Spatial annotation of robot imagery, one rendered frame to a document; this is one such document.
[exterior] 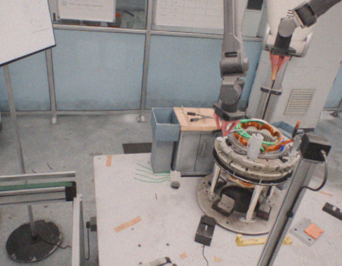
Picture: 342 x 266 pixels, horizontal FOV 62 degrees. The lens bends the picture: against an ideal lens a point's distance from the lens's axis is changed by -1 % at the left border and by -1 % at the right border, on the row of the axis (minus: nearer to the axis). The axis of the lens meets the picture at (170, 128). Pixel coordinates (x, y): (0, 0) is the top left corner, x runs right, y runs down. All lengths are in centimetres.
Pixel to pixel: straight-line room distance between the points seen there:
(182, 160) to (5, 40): 91
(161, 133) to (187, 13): 213
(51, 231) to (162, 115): 121
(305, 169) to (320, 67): 305
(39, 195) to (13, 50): 64
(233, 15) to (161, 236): 81
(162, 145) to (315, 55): 254
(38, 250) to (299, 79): 297
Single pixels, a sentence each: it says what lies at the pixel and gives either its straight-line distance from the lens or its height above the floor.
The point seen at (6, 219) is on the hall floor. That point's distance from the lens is 240.
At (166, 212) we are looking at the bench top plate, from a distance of 123.
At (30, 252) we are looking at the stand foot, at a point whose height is 2.
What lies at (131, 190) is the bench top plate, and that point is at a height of 78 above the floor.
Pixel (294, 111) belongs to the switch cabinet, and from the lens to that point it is 371.
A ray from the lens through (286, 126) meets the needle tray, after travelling 151.
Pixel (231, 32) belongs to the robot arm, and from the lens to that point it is 94.
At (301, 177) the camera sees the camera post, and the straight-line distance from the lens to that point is 66.
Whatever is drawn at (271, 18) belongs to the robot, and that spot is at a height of 151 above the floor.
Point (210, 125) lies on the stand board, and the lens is 129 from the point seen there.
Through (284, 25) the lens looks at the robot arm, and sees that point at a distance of 111.
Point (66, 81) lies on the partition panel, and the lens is 330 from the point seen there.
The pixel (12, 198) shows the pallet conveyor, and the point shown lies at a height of 72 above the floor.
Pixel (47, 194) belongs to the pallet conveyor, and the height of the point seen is 72.
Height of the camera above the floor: 165
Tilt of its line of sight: 29 degrees down
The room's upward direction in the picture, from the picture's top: 7 degrees clockwise
